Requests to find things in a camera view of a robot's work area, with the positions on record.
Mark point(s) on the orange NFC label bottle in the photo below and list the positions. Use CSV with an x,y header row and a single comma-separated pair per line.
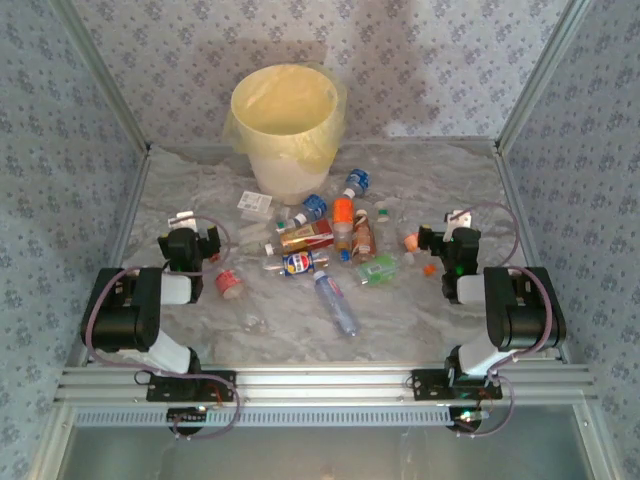
x,y
343,212

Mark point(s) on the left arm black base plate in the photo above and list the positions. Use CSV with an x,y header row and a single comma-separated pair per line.
x,y
220,381

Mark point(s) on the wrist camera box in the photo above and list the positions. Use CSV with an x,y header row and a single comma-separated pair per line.
x,y
181,220
459,220

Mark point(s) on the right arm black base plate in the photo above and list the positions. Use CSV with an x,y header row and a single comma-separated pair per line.
x,y
425,385

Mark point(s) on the brown snack packet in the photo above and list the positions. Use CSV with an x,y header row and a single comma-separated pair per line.
x,y
363,240

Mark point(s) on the aluminium side rail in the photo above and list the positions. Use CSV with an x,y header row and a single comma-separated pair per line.
x,y
122,225
510,185

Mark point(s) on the blue label water bottle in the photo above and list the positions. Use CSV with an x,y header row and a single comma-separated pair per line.
x,y
337,305

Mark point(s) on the yellow plastic bin liner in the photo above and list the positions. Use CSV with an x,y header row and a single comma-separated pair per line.
x,y
280,100

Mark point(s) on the left aluminium frame post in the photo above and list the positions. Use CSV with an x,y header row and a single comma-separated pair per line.
x,y
105,80

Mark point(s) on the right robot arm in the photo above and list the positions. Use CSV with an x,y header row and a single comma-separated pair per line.
x,y
525,310

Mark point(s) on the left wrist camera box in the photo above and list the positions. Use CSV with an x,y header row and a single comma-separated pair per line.
x,y
181,220

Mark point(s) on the white ribbed waste bin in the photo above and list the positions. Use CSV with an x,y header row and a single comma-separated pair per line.
x,y
280,175

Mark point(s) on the right aluminium side rail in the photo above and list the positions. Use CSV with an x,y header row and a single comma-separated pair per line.
x,y
510,185

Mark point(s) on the clear unlabelled bottle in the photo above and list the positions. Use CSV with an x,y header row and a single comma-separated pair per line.
x,y
255,237

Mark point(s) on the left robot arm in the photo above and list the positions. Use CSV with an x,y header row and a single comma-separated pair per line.
x,y
120,310

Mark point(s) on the aluminium frame post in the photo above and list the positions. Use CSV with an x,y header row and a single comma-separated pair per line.
x,y
542,75
105,80

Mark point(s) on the orange bottle cap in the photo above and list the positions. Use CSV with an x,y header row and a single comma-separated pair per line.
x,y
429,270

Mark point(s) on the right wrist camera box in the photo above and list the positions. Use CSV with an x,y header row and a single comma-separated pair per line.
x,y
459,220

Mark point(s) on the Pocari Sweat bottle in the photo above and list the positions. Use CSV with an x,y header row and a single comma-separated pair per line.
x,y
314,204
359,180

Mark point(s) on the green label bottle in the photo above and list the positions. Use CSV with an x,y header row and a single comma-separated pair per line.
x,y
377,270

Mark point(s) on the right aluminium frame post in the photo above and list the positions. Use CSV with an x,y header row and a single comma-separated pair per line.
x,y
542,75

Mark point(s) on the left aluminium side rail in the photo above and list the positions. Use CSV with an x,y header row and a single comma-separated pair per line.
x,y
122,225

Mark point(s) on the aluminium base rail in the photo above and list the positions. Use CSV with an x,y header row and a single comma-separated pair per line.
x,y
325,382

